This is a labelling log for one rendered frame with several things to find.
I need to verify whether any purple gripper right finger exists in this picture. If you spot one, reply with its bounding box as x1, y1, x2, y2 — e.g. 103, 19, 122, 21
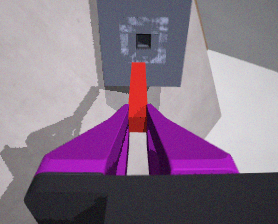
146, 104, 239, 175

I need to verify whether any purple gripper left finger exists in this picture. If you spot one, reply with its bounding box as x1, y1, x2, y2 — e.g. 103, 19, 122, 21
35, 104, 129, 176

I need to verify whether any red peg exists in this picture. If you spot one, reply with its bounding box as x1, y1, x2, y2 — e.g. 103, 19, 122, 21
128, 62, 147, 132

